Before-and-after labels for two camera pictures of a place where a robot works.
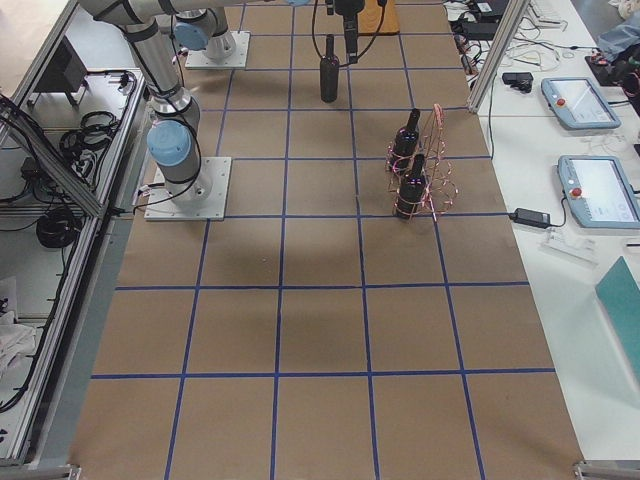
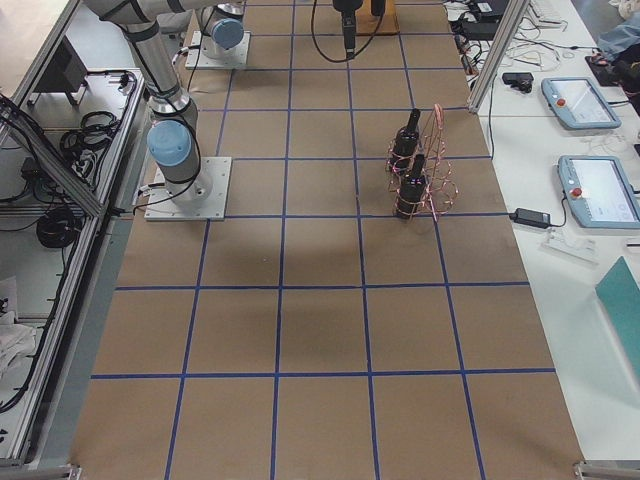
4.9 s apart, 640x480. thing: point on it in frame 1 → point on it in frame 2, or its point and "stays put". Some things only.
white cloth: x=16 y=340 stays put
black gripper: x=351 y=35 stays put
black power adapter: x=524 y=216 stays put
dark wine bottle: x=329 y=72 → x=378 y=7
